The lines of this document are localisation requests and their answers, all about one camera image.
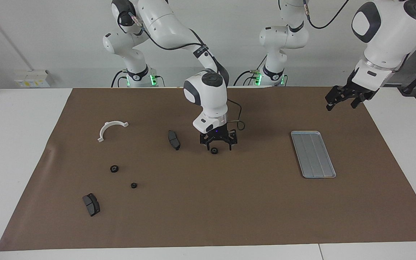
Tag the white wall socket box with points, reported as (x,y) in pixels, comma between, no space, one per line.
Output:
(31,78)

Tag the short grey brake pad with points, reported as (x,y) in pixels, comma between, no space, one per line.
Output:
(91,204)

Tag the silver metal tray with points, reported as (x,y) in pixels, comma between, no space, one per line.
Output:
(312,155)

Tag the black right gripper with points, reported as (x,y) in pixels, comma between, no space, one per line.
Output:
(217,136)

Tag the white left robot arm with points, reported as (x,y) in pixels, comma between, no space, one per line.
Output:
(392,32)

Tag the brown paper table mat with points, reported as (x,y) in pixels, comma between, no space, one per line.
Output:
(211,209)

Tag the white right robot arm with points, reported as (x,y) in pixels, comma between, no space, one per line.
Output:
(208,97)

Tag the long grey brake pad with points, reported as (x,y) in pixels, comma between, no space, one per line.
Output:
(173,140)

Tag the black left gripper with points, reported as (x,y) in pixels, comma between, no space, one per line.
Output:
(356,88)

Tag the white curved plastic bracket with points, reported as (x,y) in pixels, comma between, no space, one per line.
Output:
(104,128)

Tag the black bearing gear silver hub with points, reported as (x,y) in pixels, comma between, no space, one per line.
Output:
(114,168)
(214,150)

